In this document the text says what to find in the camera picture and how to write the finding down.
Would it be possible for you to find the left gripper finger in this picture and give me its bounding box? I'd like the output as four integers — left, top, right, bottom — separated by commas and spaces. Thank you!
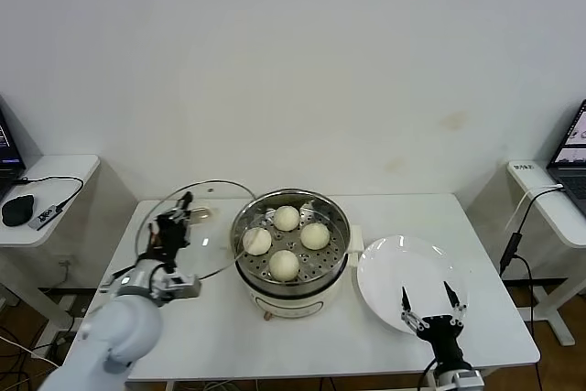
169, 191, 196, 227
146, 214, 167, 249

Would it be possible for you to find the round glass pot lid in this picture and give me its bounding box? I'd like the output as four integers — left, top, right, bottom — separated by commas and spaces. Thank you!
136, 179, 257, 283

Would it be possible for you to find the round white plate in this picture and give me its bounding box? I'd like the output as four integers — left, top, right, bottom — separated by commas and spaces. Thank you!
356, 235, 471, 334

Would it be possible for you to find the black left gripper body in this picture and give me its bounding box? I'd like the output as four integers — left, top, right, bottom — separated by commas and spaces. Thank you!
138, 220, 191, 273

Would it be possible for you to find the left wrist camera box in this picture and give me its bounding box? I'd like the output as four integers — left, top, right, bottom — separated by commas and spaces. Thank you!
157, 273, 202, 304

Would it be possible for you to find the white desk with label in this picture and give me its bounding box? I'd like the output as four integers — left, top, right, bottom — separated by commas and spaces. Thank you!
501, 159, 586, 349

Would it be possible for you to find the perforated stainless steel steamer basket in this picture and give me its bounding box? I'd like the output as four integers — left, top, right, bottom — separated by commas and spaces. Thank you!
230, 188, 352, 297

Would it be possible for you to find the grey laptop with cables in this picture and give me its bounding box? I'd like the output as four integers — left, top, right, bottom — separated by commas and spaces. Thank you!
546, 98, 586, 218

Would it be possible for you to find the black cable with adapter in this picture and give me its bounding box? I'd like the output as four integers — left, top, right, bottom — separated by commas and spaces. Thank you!
498, 185, 565, 319

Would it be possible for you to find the white steamed baozi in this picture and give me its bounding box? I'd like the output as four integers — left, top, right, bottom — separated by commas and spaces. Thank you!
268, 248, 301, 283
299, 223, 331, 250
273, 205, 301, 232
242, 227, 273, 256

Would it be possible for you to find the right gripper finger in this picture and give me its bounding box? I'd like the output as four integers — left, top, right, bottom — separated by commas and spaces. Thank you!
399, 286, 427, 332
442, 280, 469, 328

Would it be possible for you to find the white desk with mouse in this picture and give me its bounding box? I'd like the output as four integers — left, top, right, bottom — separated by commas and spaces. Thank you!
0, 155, 102, 332

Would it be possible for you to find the black USB hub cable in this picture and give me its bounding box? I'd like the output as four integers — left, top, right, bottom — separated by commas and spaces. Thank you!
12, 175, 86, 209

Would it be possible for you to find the black computer mouse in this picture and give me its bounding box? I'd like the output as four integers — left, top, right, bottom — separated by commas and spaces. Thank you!
1, 195, 37, 228

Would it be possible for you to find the black laptop beside mouse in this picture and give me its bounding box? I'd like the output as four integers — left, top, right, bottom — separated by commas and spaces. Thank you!
0, 95, 27, 202

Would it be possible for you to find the grey USB hub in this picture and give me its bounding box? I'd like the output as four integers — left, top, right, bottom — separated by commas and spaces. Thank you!
27, 203, 64, 231

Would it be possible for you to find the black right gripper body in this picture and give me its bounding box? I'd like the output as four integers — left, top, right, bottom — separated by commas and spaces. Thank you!
418, 315, 472, 372

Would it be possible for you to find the white laptop cable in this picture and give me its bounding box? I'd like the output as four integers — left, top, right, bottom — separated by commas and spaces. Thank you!
505, 184, 565, 231

